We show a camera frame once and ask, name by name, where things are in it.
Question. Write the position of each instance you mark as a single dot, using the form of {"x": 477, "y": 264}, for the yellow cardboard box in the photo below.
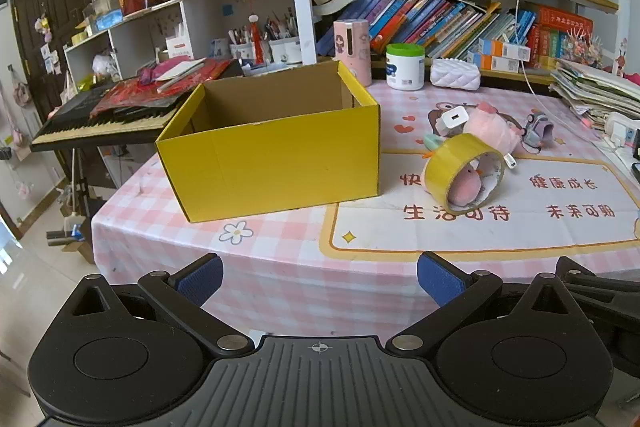
{"x": 280, "y": 167}

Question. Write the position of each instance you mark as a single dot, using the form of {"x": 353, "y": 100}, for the white booklet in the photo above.
{"x": 180, "y": 69}

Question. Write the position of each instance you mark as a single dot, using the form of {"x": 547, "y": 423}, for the teal plastic case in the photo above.
{"x": 434, "y": 141}

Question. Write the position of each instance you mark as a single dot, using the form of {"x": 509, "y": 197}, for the white box red print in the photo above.
{"x": 179, "y": 48}

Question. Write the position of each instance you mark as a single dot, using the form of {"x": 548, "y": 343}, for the white power strip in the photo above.
{"x": 622, "y": 129}

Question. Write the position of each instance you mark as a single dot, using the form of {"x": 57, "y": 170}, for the white quilted pouch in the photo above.
{"x": 455, "y": 74}

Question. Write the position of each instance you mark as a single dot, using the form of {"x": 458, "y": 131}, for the red hanging tassel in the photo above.
{"x": 257, "y": 42}

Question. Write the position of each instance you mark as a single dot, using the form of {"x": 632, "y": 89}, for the crumpled plastic bag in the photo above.
{"x": 105, "y": 66}

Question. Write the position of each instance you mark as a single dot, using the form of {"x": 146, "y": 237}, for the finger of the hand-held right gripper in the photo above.
{"x": 595, "y": 281}
{"x": 615, "y": 307}

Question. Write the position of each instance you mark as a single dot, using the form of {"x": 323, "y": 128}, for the black electronic keyboard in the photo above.
{"x": 100, "y": 127}

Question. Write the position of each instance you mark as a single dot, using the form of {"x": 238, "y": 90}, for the row of leaning books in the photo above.
{"x": 425, "y": 24}

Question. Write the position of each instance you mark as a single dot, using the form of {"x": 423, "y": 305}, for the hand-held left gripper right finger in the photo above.
{"x": 440, "y": 279}

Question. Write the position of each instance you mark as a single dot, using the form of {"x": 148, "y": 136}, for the white usb connector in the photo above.
{"x": 510, "y": 160}

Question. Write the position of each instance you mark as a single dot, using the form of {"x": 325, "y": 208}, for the black keyboard stand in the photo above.
{"x": 80, "y": 197}

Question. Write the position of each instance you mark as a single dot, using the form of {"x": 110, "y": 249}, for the red boxed book set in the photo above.
{"x": 560, "y": 37}

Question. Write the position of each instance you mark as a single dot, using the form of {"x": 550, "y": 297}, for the white jar green lid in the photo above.
{"x": 405, "y": 69}

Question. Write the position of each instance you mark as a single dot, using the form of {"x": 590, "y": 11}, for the stack of blue orange boxes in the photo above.
{"x": 500, "y": 54}

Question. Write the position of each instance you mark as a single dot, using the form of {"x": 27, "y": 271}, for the white pen holder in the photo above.
{"x": 243, "y": 51}
{"x": 284, "y": 52}

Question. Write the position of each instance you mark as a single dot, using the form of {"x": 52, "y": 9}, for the yellow tape roll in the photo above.
{"x": 440, "y": 163}

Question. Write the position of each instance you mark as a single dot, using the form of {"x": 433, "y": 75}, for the grey purple toy car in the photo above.
{"x": 537, "y": 132}

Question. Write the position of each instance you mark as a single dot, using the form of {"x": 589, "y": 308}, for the stack of papers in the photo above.
{"x": 595, "y": 89}

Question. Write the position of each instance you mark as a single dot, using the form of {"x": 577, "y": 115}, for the white charger plug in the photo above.
{"x": 452, "y": 121}

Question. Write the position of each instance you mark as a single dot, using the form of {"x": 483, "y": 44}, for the pink cartoon cylinder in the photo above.
{"x": 352, "y": 52}

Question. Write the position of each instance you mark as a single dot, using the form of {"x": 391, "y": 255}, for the white shelf unit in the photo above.
{"x": 200, "y": 14}

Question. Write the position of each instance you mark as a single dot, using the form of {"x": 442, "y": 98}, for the cardboard scraps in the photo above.
{"x": 75, "y": 242}

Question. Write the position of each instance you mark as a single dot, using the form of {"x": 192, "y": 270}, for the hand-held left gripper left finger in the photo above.
{"x": 201, "y": 279}

